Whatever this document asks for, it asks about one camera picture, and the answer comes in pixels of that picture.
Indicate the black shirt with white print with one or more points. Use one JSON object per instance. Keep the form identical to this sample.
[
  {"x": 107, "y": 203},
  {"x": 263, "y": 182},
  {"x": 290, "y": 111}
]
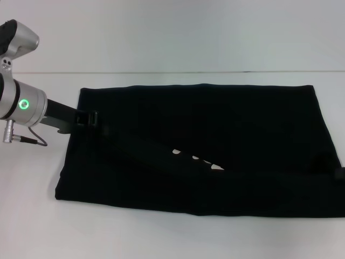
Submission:
[{"x": 202, "y": 135}]

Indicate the silver black wrist camera box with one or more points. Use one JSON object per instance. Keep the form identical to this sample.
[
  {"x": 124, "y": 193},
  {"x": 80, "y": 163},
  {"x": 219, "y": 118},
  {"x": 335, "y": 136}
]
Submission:
[{"x": 14, "y": 43}]

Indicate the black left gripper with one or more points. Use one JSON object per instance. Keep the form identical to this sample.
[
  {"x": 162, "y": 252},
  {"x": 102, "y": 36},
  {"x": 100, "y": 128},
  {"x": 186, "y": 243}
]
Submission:
[{"x": 60, "y": 114}]

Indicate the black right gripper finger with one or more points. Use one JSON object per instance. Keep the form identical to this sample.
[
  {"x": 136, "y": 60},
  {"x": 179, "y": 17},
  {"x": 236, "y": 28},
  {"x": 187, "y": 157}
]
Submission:
[{"x": 340, "y": 174}]

